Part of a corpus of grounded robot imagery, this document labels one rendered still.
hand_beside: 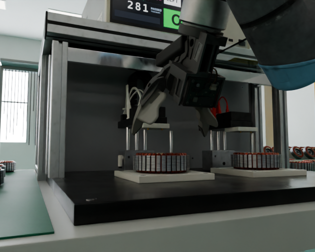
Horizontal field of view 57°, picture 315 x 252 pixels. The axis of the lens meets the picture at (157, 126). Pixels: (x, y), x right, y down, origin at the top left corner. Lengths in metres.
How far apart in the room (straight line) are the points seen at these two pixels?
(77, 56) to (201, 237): 0.47
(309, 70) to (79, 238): 0.32
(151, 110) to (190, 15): 0.16
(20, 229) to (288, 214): 0.30
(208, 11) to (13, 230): 0.36
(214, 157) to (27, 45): 6.72
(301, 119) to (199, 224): 6.96
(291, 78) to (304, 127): 6.79
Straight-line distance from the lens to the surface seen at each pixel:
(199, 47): 0.45
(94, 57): 0.67
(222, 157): 0.81
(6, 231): 0.32
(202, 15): 0.45
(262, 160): 0.67
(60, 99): 0.63
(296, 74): 0.40
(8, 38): 7.36
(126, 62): 0.69
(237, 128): 0.72
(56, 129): 0.63
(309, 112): 7.13
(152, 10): 0.80
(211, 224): 0.34
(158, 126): 0.61
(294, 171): 0.69
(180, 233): 0.32
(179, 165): 0.54
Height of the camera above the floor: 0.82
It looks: 5 degrees up
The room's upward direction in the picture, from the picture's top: straight up
